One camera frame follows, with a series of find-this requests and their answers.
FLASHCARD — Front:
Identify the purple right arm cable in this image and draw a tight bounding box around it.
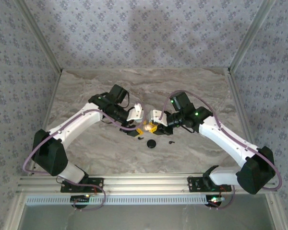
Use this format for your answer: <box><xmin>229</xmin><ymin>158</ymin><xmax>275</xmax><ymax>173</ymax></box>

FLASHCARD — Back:
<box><xmin>158</xmin><ymin>90</ymin><xmax>283</xmax><ymax>210</ymax></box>

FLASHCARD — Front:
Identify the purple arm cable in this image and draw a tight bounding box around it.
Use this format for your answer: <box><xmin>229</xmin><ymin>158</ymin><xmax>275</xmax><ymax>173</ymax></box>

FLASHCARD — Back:
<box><xmin>158</xmin><ymin>90</ymin><xmax>283</xmax><ymax>210</ymax></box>
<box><xmin>23</xmin><ymin>102</ymin><xmax>147</xmax><ymax>212</ymax></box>

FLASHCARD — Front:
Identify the aluminium front frame rail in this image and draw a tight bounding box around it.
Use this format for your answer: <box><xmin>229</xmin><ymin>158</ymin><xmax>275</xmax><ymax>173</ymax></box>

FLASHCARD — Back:
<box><xmin>16</xmin><ymin>174</ymin><xmax>278</xmax><ymax>194</ymax></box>

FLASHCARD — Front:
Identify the aluminium left side rail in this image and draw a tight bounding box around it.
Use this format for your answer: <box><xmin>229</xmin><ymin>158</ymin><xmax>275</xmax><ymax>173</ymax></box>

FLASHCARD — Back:
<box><xmin>27</xmin><ymin>70</ymin><xmax>63</xmax><ymax>177</ymax></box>

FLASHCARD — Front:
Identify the aluminium right side rail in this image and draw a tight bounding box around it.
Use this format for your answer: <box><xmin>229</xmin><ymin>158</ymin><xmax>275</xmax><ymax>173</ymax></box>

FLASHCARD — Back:
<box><xmin>226</xmin><ymin>69</ymin><xmax>266</xmax><ymax>174</ymax></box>

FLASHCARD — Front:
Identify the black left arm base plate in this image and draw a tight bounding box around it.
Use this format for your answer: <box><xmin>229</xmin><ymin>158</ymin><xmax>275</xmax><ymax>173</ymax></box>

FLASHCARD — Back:
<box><xmin>60</xmin><ymin>177</ymin><xmax>104</xmax><ymax>193</ymax></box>

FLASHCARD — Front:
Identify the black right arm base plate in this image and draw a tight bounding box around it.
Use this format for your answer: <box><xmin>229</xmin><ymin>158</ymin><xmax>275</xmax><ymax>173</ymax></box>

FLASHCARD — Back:
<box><xmin>187</xmin><ymin>176</ymin><xmax>232</xmax><ymax>193</ymax></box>

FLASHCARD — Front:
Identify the grey slotted cable duct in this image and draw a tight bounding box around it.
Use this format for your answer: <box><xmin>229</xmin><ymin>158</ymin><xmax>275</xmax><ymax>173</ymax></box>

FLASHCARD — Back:
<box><xmin>25</xmin><ymin>194</ymin><xmax>211</xmax><ymax>206</ymax></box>

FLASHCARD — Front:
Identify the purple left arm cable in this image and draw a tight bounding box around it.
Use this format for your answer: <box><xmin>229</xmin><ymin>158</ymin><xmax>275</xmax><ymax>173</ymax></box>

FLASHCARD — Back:
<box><xmin>23</xmin><ymin>102</ymin><xmax>147</xmax><ymax>212</ymax></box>

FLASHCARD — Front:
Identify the aluminium left corner post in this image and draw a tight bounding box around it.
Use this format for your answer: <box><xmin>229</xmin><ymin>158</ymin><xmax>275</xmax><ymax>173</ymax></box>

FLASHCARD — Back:
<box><xmin>13</xmin><ymin>0</ymin><xmax>63</xmax><ymax>74</ymax></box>

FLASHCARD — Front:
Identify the aluminium corner post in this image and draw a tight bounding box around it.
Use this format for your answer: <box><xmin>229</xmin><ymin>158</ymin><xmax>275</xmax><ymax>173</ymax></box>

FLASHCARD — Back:
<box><xmin>227</xmin><ymin>0</ymin><xmax>277</xmax><ymax>74</ymax></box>
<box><xmin>13</xmin><ymin>0</ymin><xmax>63</xmax><ymax>74</ymax></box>

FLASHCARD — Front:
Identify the aluminium right corner post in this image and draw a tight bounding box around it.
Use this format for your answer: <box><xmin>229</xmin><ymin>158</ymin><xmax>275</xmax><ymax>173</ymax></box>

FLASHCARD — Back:
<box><xmin>227</xmin><ymin>0</ymin><xmax>277</xmax><ymax>74</ymax></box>

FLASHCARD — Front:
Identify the aluminium right lower frame post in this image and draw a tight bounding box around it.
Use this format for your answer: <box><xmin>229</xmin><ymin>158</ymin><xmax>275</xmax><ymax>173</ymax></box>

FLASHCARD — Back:
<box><xmin>265</xmin><ymin>193</ymin><xmax>288</xmax><ymax>230</ymax></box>

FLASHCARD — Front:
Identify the aluminium frame post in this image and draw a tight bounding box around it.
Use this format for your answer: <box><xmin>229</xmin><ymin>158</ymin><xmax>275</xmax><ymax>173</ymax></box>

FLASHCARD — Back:
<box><xmin>3</xmin><ymin>193</ymin><xmax>27</xmax><ymax>230</ymax></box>
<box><xmin>265</xmin><ymin>193</ymin><xmax>288</xmax><ymax>230</ymax></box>

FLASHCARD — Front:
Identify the aluminium left lower frame post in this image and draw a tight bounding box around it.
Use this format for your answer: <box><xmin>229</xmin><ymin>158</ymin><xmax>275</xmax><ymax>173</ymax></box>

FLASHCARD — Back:
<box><xmin>3</xmin><ymin>193</ymin><xmax>27</xmax><ymax>230</ymax></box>

